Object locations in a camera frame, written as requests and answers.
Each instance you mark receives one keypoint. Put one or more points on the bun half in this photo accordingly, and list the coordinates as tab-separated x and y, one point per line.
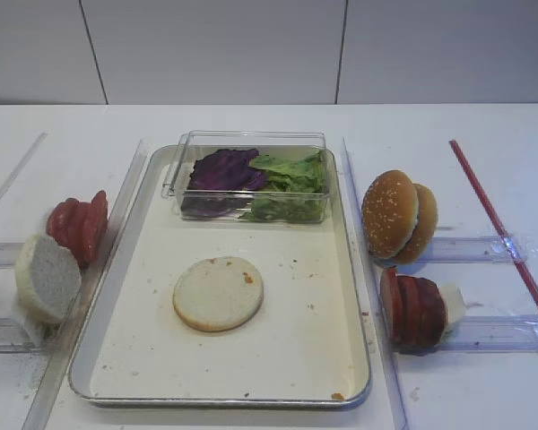
47	279
218	294

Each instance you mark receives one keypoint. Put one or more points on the green lettuce leaf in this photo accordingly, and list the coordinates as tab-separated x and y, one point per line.
304	176

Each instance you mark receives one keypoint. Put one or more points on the purple lettuce leaf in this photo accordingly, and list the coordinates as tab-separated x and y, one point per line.
222	171

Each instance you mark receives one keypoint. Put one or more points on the clear plastic lettuce container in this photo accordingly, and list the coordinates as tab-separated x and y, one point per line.
198	144

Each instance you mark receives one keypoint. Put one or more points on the rear tomato slice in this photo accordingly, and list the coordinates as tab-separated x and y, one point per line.
96	224

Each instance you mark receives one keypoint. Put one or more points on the tomato slice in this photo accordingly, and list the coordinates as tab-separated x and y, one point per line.
66	225
96	224

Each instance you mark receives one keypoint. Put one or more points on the sliced meat patty stack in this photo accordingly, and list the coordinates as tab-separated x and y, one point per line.
415	311

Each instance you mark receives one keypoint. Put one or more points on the front tomato slice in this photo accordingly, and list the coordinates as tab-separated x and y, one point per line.
66	225

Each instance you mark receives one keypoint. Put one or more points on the clear tomato pusher track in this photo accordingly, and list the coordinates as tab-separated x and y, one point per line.
9	254

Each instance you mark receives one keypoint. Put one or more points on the clear meat pusher track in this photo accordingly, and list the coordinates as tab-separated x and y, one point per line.
517	333

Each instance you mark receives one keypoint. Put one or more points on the sesame top bun front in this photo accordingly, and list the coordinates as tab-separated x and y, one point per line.
389	212

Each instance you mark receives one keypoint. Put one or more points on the sesame bun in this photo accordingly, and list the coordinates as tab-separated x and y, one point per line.
389	212
424	229

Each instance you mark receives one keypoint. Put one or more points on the metal baking tray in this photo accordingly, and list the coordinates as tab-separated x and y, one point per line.
304	348

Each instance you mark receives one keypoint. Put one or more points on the sesame top bun rear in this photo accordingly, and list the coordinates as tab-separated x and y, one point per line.
424	229

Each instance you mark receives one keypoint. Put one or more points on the clear bun pusher track right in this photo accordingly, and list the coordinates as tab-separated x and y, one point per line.
481	249

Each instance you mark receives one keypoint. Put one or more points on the clear bun pusher track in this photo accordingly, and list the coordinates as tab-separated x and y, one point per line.
481	249
20	332

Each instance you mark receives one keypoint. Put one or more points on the clear bun pusher track left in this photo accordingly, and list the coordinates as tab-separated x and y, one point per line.
20	332

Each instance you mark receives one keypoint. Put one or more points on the clear right front rail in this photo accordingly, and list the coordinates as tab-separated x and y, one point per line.
400	420

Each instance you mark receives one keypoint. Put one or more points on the red back rail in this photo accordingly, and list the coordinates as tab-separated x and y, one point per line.
495	220

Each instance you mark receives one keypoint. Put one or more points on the clear left back rail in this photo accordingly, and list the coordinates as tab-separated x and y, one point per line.
4	187

